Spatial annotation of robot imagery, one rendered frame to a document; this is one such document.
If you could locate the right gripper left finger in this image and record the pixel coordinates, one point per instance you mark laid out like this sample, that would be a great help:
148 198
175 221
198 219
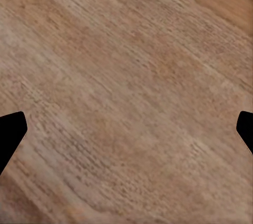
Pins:
12 129

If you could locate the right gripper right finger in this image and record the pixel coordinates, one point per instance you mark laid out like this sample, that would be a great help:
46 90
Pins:
245 128

